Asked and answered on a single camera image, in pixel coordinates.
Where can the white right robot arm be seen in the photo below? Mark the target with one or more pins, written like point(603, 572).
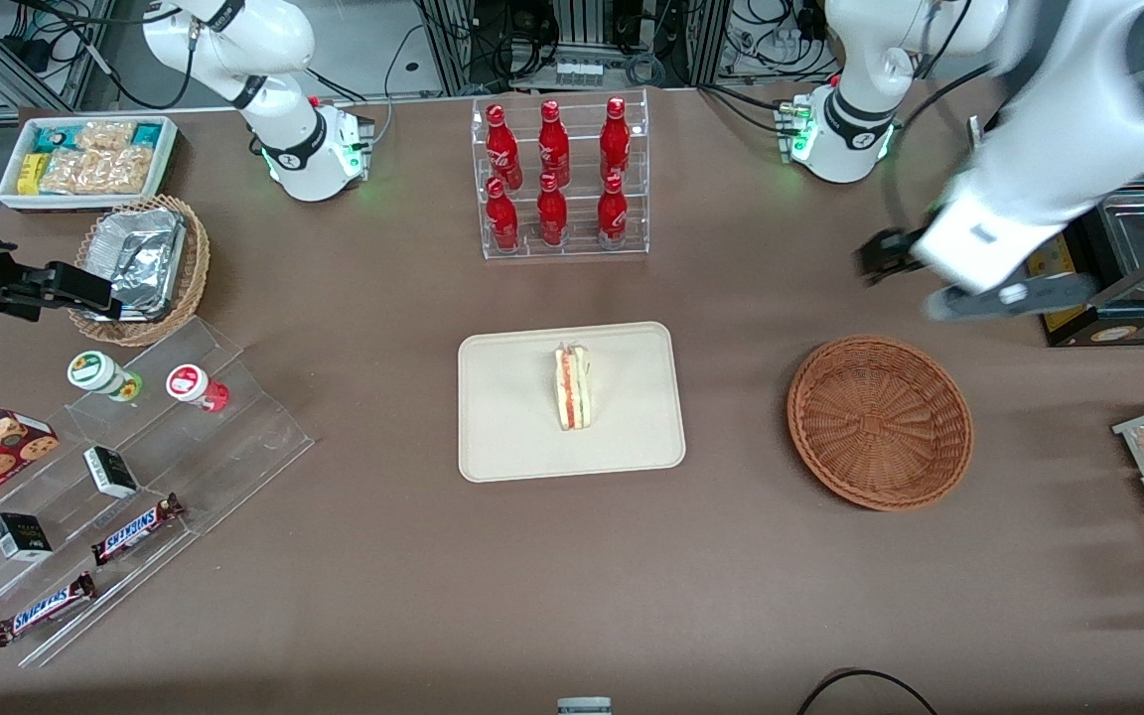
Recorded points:
point(264, 40)

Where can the yellow snack pack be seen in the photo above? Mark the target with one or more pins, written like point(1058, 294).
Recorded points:
point(31, 172)

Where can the large clear cracker bag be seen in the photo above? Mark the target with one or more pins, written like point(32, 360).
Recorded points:
point(95, 172)

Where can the snickers chocolate bar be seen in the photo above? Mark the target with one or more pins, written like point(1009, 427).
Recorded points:
point(44, 609)
point(135, 529)

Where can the small black box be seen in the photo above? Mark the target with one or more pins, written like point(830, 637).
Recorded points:
point(21, 536)
point(111, 472)

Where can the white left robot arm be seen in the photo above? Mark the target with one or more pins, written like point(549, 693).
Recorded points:
point(1078, 129)

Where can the clear acrylic bottle rack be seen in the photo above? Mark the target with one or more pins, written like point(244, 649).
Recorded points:
point(577, 248)

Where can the green label snack cup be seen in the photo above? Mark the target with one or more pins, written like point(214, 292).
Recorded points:
point(93, 370)

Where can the cream plastic tray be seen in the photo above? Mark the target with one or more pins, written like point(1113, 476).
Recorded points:
point(502, 417)

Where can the small clear cracker bag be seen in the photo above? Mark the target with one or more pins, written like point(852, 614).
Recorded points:
point(105, 135)

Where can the clear acrylic stepped shelf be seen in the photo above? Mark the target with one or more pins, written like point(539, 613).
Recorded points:
point(234, 447)

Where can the light wicker basket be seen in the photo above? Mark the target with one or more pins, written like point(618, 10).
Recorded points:
point(197, 268)

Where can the red cola bottle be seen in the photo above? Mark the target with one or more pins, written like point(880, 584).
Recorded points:
point(552, 216)
point(500, 144)
point(615, 139)
point(612, 216)
point(553, 144)
point(502, 218)

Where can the triangle sandwich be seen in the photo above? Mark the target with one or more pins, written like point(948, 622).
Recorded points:
point(573, 392)

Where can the grey white device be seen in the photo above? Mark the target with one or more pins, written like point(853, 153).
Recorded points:
point(584, 706)

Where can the white snack bin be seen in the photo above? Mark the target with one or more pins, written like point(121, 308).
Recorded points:
point(8, 197)

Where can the teal snack pack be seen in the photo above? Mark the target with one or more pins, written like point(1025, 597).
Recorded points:
point(51, 137)
point(147, 133)

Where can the white power strip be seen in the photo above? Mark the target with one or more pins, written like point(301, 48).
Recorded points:
point(579, 72)

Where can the red label snack cup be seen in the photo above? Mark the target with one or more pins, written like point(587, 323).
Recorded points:
point(190, 382)

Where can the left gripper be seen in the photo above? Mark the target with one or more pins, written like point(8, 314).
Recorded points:
point(892, 252)

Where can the brown wicker basket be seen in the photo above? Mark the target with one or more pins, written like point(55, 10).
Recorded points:
point(880, 422)

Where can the aluminium frame rack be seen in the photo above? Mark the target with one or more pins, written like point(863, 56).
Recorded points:
point(453, 50)

